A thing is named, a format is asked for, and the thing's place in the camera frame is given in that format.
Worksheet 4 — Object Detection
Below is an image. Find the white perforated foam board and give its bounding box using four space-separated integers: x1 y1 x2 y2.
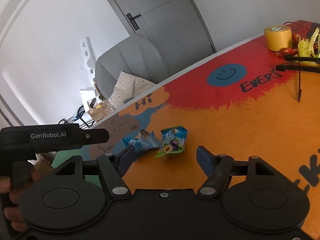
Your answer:
79 36 99 106

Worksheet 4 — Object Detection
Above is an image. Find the colourful cartoon table mat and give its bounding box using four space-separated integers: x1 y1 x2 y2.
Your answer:
53 36 319 239

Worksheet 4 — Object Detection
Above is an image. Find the open cardboard box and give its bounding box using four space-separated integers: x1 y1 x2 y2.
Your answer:
34 159 53 178

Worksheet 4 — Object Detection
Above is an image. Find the black door handle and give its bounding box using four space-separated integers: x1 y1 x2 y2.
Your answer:
126 13 141 30

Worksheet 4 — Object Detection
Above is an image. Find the yellow crumpled wrapper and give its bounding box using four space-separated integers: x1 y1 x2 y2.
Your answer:
297 27 319 58

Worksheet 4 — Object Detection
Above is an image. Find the blue green plum packet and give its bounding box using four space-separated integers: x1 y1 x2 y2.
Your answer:
155 126 188 158

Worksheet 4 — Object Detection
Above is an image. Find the black shoe rack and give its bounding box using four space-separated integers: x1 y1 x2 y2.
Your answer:
58 105 95 129

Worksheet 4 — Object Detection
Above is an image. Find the SF cardboard shipping box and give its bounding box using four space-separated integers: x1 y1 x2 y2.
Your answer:
88 101 116 122

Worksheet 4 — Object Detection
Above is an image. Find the grey padded chair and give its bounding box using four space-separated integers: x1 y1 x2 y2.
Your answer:
95 34 169 99

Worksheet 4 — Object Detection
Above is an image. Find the dotted beige cushion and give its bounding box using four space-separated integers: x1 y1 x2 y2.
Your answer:
108 72 156 109

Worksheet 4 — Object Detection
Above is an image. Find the blue candy packet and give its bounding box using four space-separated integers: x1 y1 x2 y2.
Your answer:
122 129 162 158

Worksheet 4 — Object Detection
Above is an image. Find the black folding stand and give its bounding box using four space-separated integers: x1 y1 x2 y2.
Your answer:
276 55 319 102

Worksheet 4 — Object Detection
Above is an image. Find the person's left hand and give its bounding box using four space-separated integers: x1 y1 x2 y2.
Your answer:
1 161 40 232

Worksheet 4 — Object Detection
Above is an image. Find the grey door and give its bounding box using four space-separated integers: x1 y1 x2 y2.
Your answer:
114 0 216 74

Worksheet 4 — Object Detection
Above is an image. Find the yellow tape roll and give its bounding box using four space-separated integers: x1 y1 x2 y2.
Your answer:
264 25 293 52

